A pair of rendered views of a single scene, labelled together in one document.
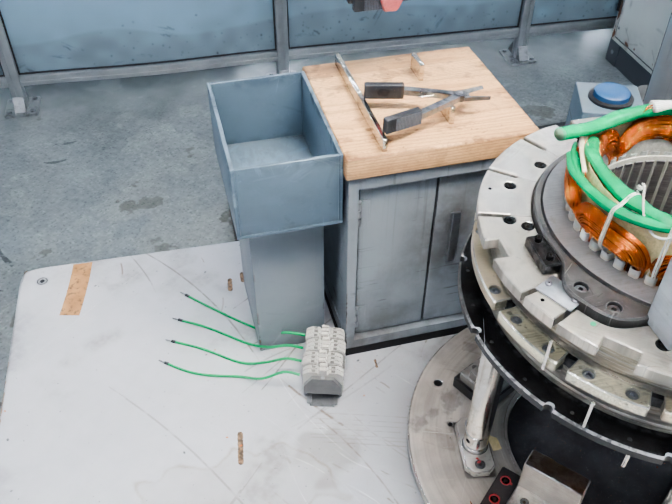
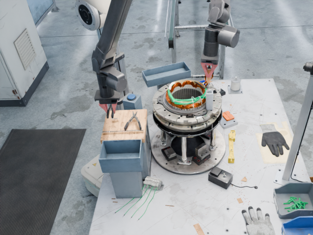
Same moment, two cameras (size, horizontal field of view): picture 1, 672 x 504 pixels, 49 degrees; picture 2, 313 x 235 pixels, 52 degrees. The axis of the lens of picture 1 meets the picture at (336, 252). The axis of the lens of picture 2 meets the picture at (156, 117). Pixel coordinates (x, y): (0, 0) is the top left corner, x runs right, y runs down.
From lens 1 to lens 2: 1.04 m
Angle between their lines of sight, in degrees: 51
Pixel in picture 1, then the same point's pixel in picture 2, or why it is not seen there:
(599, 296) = (201, 112)
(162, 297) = (112, 219)
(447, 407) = (173, 163)
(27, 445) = not seen: outside the picture
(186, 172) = not seen: outside the picture
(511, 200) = (173, 116)
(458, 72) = (118, 114)
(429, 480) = (189, 171)
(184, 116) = not seen: outside the picture
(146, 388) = (145, 224)
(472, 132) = (142, 118)
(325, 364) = (157, 180)
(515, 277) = (193, 120)
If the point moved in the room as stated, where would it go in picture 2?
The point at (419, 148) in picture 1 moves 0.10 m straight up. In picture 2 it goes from (144, 127) to (142, 109)
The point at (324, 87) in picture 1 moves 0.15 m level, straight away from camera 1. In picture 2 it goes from (112, 137) to (81, 133)
